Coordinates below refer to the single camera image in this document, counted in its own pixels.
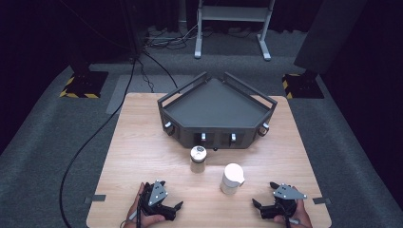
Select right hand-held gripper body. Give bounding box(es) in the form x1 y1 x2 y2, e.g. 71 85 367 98
259 182 308 220

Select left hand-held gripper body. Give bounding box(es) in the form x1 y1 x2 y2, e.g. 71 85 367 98
138 180 177 221

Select white-lid spice jar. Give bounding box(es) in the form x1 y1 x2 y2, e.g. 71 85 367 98
220 162 246 195

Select silver-lid glass spice jar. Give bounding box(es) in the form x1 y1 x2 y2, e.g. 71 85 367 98
189 144 208 174

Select dark grey corner shelf rack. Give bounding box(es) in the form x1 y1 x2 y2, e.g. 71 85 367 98
157 71 278 150

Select person's left hand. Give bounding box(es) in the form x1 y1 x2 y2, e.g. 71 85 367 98
124 182 165 228

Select person's right hand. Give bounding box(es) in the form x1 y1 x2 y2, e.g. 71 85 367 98
273 199 314 228

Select black base with hazard stripes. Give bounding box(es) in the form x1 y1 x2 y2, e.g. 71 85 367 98
58 69 109 100
281 73 325 100

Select dark grey panel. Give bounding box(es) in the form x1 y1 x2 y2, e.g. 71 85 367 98
293 0 369 75

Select grey metal stand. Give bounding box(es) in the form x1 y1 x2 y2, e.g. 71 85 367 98
193 0 276 62

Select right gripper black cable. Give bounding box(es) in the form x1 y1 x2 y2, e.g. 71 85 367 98
282 205 292 228

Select thick black floor cable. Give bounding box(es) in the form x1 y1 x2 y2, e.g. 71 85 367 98
58 56 138 228

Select thin black floor cable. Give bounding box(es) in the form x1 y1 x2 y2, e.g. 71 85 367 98
142 50 179 89
136 58 156 93

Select tangle of black cables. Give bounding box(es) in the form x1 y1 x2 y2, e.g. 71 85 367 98
144 23 199 51

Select black stand post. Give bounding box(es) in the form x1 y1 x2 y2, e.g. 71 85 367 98
122 0 144 62

